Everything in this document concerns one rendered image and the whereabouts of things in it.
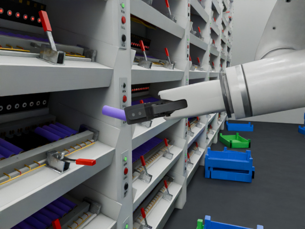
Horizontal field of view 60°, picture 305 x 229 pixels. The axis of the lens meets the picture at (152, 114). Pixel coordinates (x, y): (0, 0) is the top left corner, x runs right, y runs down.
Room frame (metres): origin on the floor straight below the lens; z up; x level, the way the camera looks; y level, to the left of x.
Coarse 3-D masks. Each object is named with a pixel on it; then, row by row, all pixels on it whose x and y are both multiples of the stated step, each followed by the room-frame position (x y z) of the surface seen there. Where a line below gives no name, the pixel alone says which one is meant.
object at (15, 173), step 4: (92, 140) 0.62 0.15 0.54; (80, 144) 0.58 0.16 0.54; (84, 144) 0.59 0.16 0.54; (88, 144) 0.61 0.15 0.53; (72, 148) 0.55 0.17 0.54; (76, 148) 0.56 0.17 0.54; (64, 152) 0.53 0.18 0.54; (68, 152) 0.54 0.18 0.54; (44, 160) 0.47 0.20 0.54; (32, 164) 0.45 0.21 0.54; (36, 164) 0.45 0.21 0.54; (40, 164) 0.46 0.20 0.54; (24, 168) 0.43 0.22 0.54; (28, 168) 0.44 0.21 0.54; (32, 168) 0.45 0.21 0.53; (12, 172) 0.41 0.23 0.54; (16, 172) 0.41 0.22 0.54; (24, 172) 0.43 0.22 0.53; (4, 176) 0.39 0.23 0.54; (12, 176) 0.41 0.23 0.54; (0, 180) 0.38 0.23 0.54; (4, 180) 0.39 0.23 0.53
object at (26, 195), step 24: (0, 120) 0.53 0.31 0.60; (72, 120) 0.67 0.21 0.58; (96, 120) 0.65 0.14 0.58; (96, 144) 0.62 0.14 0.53; (48, 168) 0.46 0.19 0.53; (72, 168) 0.49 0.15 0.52; (96, 168) 0.57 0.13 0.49; (0, 192) 0.37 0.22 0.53; (24, 192) 0.38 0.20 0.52; (48, 192) 0.42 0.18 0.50; (0, 216) 0.33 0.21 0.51; (24, 216) 0.38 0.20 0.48
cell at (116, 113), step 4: (104, 108) 0.48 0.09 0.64; (108, 108) 0.48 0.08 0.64; (112, 108) 0.48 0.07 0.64; (116, 108) 0.48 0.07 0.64; (104, 112) 0.48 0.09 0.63; (108, 112) 0.48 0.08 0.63; (112, 112) 0.48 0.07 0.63; (116, 112) 0.47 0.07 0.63; (120, 112) 0.47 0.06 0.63; (124, 112) 0.47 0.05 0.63; (112, 116) 0.48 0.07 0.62; (116, 116) 0.47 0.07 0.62; (120, 116) 0.47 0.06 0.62; (124, 116) 0.47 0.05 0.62; (124, 120) 0.47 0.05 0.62
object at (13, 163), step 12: (84, 132) 0.61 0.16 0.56; (48, 144) 0.50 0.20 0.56; (60, 144) 0.52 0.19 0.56; (72, 144) 0.55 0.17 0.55; (12, 156) 0.43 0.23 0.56; (24, 156) 0.44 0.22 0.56; (36, 156) 0.46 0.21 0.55; (0, 168) 0.39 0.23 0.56; (12, 168) 0.41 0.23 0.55; (36, 168) 0.44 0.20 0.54
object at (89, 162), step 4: (60, 156) 0.47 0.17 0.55; (64, 160) 0.46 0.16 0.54; (68, 160) 0.46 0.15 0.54; (72, 160) 0.46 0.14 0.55; (76, 160) 0.45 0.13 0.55; (80, 160) 0.45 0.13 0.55; (84, 160) 0.45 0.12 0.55; (88, 160) 0.45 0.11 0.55; (92, 160) 0.45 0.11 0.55; (80, 164) 0.45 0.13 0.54; (84, 164) 0.44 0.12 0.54; (88, 164) 0.44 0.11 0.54; (92, 164) 0.44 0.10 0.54
